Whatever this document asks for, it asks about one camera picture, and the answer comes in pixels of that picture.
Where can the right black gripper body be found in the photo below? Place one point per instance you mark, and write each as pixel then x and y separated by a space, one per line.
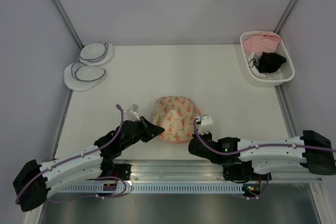
pixel 208 137

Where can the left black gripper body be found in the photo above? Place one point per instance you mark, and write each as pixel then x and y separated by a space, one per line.
pixel 140 134

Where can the floral mesh laundry bag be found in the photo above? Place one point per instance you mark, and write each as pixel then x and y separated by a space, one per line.
pixel 176 116

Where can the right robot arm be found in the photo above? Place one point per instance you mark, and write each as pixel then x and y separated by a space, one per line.
pixel 247 160

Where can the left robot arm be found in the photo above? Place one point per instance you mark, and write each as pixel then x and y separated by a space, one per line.
pixel 35 182

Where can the lower white mesh laundry bag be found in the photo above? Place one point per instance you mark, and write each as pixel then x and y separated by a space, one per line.
pixel 81 77

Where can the white mesh laundry bag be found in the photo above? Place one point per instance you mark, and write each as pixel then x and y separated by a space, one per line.
pixel 96 54
pixel 81 77

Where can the upper white mesh laundry bag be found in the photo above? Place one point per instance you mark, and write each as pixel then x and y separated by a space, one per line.
pixel 96 54

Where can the white garment in basket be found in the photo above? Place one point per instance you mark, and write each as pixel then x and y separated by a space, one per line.
pixel 253 63

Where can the white plastic basket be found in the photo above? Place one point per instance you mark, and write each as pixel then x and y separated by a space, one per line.
pixel 284 74

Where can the black garment in basket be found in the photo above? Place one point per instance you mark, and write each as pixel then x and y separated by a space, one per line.
pixel 270 62

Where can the pink garment in basket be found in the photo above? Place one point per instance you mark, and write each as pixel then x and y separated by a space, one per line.
pixel 265 41

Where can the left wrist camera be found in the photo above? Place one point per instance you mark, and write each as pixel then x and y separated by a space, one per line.
pixel 132 112

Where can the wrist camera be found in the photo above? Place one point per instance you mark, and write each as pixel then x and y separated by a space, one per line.
pixel 132 112
pixel 203 124

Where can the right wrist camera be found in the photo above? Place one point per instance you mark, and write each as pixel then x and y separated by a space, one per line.
pixel 203 124

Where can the aluminium front rail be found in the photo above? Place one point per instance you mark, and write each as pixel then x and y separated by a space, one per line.
pixel 199 172

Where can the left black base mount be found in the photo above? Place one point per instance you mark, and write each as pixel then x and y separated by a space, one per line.
pixel 120 171

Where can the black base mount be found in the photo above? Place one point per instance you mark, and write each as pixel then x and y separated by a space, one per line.
pixel 254 185
pixel 120 171

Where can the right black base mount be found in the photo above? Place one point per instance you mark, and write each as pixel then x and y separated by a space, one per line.
pixel 254 185

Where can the white slotted cable duct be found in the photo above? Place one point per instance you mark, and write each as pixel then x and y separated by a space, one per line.
pixel 155 188

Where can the left aluminium corner post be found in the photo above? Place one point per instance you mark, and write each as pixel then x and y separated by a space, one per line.
pixel 65 18

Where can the aluminium corner post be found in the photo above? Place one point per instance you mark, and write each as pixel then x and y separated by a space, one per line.
pixel 65 18
pixel 289 8

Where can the right aluminium corner post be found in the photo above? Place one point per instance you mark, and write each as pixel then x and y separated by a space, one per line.
pixel 289 8

